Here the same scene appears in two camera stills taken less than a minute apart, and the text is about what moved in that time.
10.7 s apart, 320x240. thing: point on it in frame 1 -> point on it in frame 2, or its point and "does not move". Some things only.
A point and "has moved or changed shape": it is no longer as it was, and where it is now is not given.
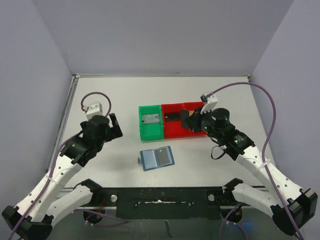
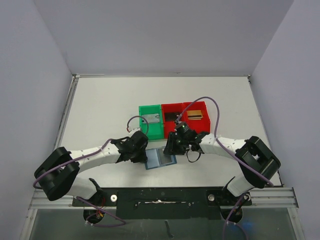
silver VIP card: (151, 118) does not move
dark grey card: (162, 155) has moved or changed shape
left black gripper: (110, 130) -> (138, 155)
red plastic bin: (172, 129) does not move
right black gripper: (196, 120) -> (171, 145)
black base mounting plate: (165, 203) does not move
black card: (172, 116) does not move
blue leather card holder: (156, 158) does not move
